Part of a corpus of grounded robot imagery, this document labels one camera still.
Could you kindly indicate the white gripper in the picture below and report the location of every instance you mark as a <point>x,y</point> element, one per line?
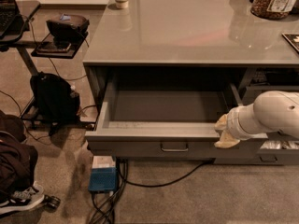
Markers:
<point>232,123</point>

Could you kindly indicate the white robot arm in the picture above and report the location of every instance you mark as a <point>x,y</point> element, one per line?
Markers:
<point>271,112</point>

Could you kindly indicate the grey drawer cabinet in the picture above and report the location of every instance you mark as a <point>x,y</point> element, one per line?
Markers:
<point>211,45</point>

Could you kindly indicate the dark framed card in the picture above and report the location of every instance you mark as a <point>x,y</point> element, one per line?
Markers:
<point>293,40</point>

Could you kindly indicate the blue white electronic box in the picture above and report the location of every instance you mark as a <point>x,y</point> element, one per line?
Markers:
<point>103,178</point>

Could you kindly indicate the jar of nuts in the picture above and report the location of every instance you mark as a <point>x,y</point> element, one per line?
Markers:
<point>272,9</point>

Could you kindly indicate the black backpack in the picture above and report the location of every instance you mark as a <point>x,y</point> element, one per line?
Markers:
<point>57,101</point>

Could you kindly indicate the black tray shelf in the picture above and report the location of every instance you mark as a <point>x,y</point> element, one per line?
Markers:
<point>75,46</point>

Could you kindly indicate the chair caster wheel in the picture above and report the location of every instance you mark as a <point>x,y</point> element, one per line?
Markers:
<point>52,202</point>

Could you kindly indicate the black pouch on tray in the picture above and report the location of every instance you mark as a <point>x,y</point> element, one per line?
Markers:
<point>68,26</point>

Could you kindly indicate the smartphone on tray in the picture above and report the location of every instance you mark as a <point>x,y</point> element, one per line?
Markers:
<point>54,47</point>

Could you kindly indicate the black white sneaker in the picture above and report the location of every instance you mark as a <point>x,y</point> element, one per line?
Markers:
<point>22,200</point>

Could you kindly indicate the seated person dark clothes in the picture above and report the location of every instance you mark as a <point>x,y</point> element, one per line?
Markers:
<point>17,160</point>

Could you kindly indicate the black side desk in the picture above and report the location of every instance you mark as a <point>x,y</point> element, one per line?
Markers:
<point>13,36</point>

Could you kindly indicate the black laptop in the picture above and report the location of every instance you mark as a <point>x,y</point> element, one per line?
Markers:
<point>9,11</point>

